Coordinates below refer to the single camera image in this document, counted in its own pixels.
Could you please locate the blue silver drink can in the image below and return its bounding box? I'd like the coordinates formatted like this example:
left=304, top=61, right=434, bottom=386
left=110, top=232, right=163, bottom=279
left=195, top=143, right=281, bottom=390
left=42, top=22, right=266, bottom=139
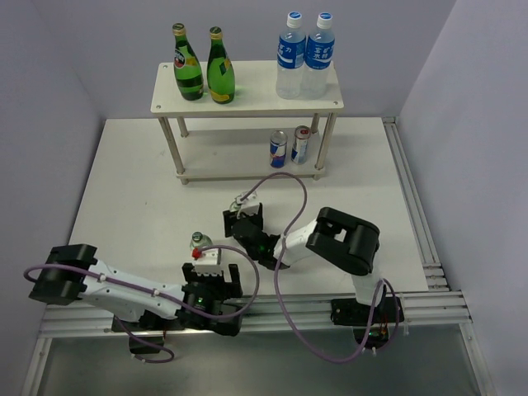
left=270, top=130, right=287, bottom=168

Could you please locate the green glass bottle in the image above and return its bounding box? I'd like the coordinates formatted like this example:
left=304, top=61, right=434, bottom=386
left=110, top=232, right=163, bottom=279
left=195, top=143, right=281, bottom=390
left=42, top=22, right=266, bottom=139
left=206, top=26, right=235, bottom=104
left=172, top=23, right=204, bottom=101

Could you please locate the green glass bottle front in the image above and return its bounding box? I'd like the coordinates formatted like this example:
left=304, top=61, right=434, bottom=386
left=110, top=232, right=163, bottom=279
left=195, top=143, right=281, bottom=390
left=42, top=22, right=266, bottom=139
left=172, top=23, right=204, bottom=101

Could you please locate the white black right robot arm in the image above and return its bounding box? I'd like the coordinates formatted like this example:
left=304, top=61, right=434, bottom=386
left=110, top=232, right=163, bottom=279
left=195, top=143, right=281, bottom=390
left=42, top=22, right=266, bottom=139
left=223, top=202, right=386, bottom=322

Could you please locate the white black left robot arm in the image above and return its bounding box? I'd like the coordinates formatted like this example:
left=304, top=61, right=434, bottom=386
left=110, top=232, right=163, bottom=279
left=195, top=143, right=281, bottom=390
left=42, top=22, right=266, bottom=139
left=29, top=244, right=243, bottom=337

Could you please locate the white two-tier shelf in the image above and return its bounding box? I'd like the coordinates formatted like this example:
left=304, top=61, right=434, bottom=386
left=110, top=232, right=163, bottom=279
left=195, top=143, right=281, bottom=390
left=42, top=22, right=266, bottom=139
left=151, top=60, right=344, bottom=184

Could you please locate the clear glass bottle front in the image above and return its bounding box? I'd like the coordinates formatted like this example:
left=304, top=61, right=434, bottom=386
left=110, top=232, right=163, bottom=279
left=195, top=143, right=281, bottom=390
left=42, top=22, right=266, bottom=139
left=190, top=231, right=213, bottom=251

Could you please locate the blue label water bottle left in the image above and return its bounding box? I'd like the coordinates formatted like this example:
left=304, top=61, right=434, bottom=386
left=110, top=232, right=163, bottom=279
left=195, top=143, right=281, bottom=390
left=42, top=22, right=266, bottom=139
left=276, top=12, right=306, bottom=100

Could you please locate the blue label water bottle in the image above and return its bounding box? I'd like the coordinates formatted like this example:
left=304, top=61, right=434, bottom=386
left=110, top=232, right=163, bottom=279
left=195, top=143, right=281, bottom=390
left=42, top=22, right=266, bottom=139
left=300, top=12, right=335, bottom=99
left=276, top=12, right=306, bottom=100

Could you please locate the blue label water bottle right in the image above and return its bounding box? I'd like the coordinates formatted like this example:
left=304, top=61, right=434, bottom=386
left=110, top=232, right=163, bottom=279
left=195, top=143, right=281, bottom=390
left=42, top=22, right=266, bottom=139
left=300, top=12, right=335, bottom=99

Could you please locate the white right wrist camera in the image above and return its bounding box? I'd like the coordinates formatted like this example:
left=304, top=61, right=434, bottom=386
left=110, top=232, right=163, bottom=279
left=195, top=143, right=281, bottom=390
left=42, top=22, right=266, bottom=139
left=229, top=192, right=260, bottom=219

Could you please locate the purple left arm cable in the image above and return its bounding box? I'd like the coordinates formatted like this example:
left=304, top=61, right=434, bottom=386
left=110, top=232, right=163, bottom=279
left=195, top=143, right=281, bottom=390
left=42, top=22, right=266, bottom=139
left=23, top=245, right=261, bottom=364

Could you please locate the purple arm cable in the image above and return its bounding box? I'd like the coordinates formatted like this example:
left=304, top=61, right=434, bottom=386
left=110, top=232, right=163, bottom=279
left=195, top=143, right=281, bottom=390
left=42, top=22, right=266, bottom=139
left=243, top=172, right=402, bottom=365
left=23, top=245, right=261, bottom=364

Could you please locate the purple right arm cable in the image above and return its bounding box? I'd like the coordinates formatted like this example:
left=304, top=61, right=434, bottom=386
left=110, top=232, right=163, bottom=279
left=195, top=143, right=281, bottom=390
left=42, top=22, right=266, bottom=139
left=243, top=172, right=402, bottom=365

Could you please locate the aluminium rail frame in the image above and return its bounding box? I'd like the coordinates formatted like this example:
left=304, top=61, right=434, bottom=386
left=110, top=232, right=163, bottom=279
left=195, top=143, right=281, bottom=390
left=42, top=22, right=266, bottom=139
left=20, top=116, right=496, bottom=396

